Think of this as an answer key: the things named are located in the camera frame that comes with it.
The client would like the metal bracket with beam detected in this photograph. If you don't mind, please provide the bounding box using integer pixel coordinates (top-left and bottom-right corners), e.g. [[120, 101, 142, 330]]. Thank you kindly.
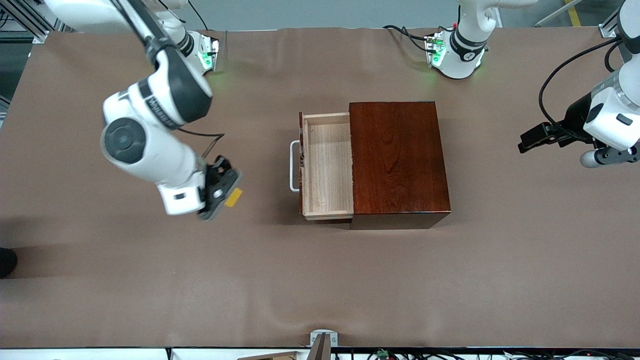
[[307, 329, 339, 360]]

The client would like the brown table cover mat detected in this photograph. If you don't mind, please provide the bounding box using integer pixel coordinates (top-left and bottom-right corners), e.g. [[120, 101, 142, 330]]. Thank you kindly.
[[0, 27, 640, 349]]

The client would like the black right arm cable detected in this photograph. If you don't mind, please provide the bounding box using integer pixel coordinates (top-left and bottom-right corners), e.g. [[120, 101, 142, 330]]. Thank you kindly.
[[176, 127, 226, 160]]

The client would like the black round object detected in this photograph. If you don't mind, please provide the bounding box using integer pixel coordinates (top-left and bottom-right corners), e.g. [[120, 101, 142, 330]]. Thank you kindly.
[[0, 247, 19, 280]]

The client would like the light wooden board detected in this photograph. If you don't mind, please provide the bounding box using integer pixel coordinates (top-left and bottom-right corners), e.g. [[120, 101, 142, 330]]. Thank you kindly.
[[236, 351, 301, 360]]

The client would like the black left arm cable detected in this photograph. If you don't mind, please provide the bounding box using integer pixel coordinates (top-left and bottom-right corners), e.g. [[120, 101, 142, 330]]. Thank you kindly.
[[538, 36, 628, 142]]

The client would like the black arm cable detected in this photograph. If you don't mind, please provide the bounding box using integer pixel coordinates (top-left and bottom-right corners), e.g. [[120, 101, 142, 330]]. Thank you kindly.
[[176, 127, 226, 160], [538, 36, 628, 142]]

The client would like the aluminium frame profile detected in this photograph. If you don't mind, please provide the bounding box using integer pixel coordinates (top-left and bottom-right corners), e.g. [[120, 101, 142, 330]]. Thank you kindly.
[[0, 0, 52, 44], [598, 0, 632, 39]]

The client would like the light wood drawer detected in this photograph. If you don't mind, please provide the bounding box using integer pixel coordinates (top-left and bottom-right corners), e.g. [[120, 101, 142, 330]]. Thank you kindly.
[[289, 111, 355, 222]]

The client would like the dark brown wooden cabinet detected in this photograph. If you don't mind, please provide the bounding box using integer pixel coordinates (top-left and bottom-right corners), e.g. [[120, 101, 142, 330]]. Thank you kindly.
[[348, 100, 452, 231]]

